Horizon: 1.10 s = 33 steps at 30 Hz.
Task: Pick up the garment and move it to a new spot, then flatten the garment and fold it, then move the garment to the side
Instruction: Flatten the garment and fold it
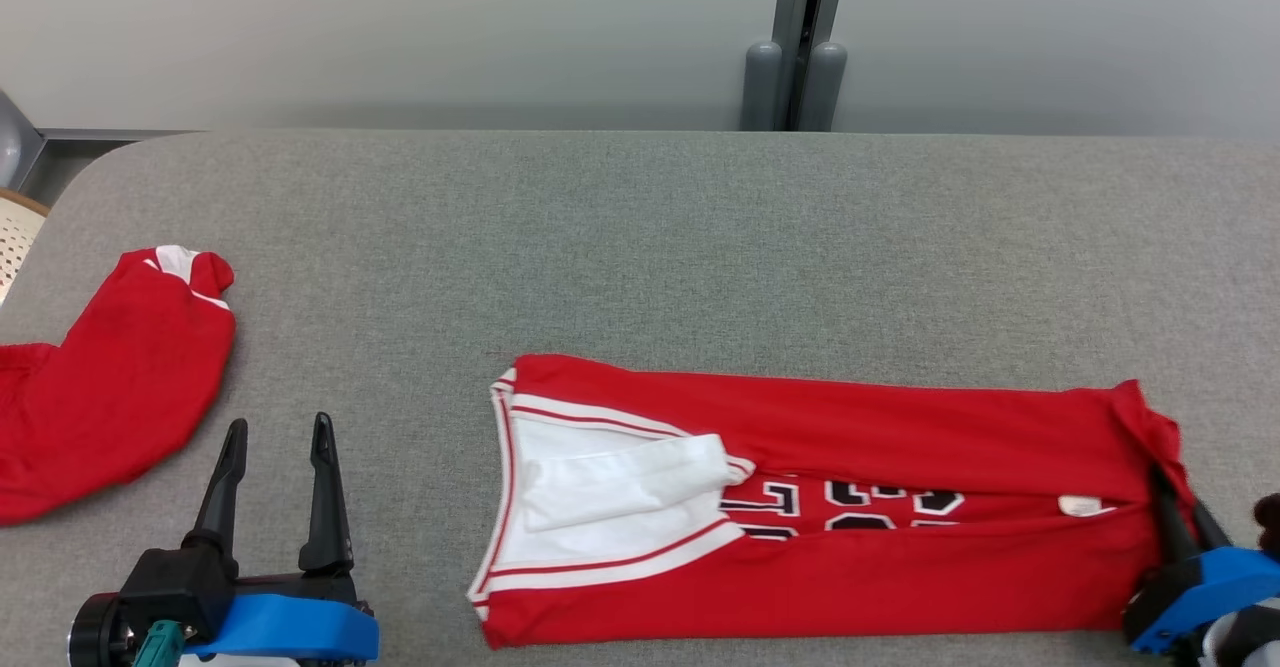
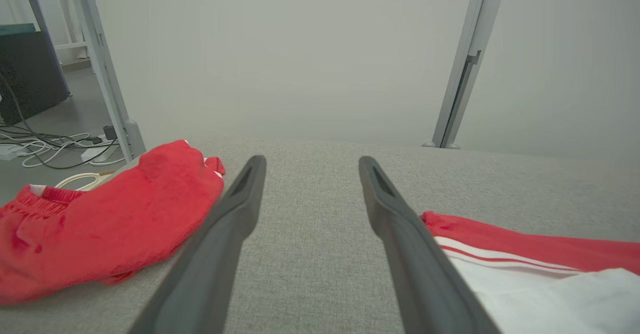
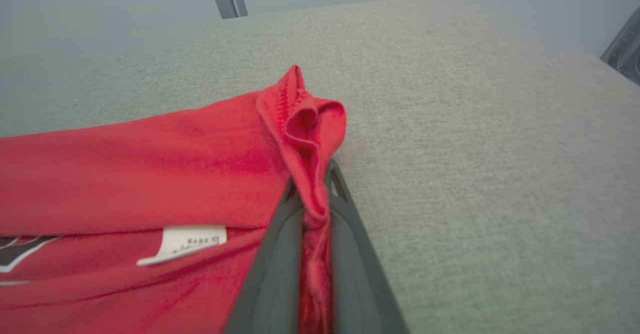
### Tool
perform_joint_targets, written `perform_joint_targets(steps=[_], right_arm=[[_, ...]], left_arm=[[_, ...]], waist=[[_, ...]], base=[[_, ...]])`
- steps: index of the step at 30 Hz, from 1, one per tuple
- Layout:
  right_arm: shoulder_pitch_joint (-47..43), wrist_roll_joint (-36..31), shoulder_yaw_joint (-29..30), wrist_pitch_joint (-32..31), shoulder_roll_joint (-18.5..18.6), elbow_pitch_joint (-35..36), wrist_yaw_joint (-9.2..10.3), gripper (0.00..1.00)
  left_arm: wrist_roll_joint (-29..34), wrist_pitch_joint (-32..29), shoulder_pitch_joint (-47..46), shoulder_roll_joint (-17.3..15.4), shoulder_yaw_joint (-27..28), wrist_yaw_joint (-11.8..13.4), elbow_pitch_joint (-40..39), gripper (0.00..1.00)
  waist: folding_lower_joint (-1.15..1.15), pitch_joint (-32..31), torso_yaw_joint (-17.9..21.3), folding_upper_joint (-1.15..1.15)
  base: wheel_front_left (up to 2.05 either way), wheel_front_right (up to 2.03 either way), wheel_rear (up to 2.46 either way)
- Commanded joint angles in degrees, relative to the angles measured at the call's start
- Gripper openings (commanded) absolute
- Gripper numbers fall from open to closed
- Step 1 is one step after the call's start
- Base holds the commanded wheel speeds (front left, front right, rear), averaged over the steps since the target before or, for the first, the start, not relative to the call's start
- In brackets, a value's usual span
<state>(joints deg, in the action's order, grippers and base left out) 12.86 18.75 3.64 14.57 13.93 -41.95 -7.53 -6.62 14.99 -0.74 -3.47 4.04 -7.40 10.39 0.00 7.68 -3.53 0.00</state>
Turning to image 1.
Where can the grey metal frame post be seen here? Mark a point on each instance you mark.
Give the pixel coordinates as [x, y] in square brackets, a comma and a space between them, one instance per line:
[8, 142]

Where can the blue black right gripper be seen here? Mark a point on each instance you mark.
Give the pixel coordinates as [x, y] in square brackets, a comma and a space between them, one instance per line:
[1220, 582]

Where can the red basketball shorts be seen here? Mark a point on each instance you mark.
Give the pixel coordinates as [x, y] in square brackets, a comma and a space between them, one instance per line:
[110, 397]

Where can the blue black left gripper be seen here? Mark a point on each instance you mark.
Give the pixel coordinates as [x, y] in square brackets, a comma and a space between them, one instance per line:
[290, 627]

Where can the red white basketball jersey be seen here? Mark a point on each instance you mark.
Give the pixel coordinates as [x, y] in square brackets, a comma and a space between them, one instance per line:
[850, 427]

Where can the black cylindrical left gripper motor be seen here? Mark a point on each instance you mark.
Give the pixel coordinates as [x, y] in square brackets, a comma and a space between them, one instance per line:
[95, 637]

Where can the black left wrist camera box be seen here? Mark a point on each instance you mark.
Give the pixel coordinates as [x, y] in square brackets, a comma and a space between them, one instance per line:
[175, 587]

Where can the grey rounded post foot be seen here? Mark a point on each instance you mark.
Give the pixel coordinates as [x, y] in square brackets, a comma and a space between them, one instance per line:
[762, 87]
[826, 87]

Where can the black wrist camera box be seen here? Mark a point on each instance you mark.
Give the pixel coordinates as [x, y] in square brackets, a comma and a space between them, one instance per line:
[175, 587]
[1270, 527]

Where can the cream perforated laundry basket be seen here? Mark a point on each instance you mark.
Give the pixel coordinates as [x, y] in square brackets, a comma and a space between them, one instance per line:
[15, 242]

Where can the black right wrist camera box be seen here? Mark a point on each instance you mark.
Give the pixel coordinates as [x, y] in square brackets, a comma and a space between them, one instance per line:
[1270, 527]

